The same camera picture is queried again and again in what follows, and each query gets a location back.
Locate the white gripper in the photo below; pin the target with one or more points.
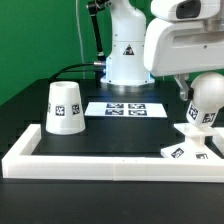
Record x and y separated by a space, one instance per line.
182 47

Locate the white lamp bulb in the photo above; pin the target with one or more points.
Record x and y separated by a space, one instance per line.
208 99

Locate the white lamp base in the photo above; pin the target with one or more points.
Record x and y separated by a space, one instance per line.
193 147

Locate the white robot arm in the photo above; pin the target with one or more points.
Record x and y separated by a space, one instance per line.
125 70

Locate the white lamp shade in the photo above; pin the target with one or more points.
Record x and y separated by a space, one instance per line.
65 114

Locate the white marker sheet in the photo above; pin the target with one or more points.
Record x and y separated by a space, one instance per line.
106 109

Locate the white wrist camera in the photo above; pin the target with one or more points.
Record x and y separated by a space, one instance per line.
177 10

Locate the white frame wall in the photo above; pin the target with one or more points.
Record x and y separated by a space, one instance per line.
21 162

